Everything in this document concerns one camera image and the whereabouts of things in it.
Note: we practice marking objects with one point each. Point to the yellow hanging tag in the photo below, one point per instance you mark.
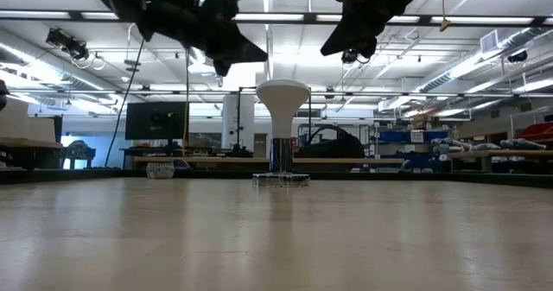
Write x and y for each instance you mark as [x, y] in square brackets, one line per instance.
[445, 24]

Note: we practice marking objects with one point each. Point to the small white patterned bowl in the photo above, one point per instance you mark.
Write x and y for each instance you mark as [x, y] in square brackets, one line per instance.
[160, 171]

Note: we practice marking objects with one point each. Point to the black overhead rig beam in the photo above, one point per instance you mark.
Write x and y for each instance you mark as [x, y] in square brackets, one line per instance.
[475, 20]

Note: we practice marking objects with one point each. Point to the white ceiling air vent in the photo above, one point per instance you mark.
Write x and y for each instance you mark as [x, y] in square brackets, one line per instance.
[489, 41]

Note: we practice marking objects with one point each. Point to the white mushroom-shaped lamp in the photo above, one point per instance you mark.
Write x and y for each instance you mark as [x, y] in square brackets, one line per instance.
[238, 114]

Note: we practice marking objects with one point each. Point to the light wood desk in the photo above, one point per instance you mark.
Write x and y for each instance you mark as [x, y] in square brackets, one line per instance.
[207, 160]

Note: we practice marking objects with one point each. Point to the black computer monitor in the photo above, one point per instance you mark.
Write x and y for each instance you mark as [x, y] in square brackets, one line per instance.
[155, 120]

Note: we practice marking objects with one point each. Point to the blue storage bins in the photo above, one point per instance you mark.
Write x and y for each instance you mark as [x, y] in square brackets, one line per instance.
[410, 136]

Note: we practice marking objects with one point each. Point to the chrome lamp socket base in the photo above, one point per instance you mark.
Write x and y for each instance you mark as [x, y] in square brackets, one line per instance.
[281, 179]

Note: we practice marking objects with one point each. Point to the wooden workbench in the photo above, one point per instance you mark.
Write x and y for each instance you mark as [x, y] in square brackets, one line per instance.
[501, 154]

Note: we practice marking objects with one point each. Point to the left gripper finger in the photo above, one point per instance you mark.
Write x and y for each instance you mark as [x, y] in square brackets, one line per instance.
[239, 40]
[233, 54]

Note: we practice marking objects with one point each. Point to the black aluminium table frame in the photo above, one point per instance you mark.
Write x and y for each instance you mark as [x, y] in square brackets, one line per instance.
[389, 178]

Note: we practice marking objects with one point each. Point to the black ceiling-mounted camera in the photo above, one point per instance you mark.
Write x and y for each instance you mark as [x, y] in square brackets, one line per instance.
[69, 45]

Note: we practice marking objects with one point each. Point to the black duffel bag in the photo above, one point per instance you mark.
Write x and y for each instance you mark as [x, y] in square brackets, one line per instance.
[332, 146]

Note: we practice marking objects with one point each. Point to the white cardboard boxes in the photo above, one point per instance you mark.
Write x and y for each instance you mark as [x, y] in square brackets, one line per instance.
[17, 122]

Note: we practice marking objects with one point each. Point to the wooden side table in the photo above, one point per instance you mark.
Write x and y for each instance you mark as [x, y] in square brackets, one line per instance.
[26, 146]

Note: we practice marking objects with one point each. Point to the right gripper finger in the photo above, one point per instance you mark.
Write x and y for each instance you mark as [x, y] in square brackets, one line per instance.
[352, 47]
[347, 34]

